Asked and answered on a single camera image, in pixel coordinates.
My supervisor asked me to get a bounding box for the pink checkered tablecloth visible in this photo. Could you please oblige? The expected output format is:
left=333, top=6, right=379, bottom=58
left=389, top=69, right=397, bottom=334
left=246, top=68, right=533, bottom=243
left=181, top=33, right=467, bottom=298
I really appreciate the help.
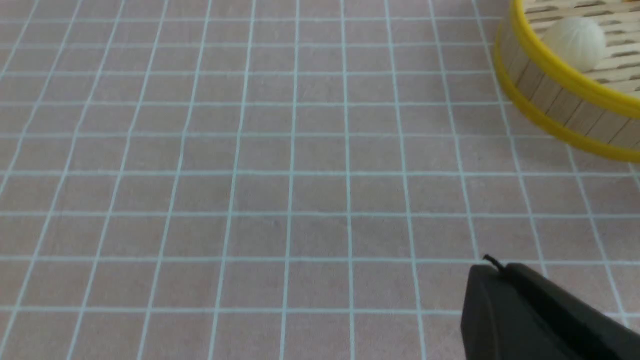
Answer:
left=0, top=0, right=639, bottom=360

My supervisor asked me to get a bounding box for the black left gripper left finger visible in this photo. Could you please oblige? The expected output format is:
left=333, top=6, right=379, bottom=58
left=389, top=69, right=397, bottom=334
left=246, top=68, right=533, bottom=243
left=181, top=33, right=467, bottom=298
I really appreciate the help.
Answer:
left=461, top=264, right=578, bottom=360

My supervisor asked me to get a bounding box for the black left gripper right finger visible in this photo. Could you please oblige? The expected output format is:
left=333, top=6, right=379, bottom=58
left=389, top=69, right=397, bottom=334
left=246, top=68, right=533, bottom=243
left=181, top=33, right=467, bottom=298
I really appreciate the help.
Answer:
left=502, top=263, right=640, bottom=360

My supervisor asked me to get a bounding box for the white bun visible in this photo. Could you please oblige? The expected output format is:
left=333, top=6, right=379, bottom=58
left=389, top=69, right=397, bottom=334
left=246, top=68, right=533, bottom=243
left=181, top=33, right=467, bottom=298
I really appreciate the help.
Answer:
left=542, top=17, right=607, bottom=73

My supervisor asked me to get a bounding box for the yellow bamboo steamer tray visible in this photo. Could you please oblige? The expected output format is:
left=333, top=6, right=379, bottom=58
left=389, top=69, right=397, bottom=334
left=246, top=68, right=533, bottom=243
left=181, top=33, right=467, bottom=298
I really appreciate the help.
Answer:
left=493, top=0, right=640, bottom=163

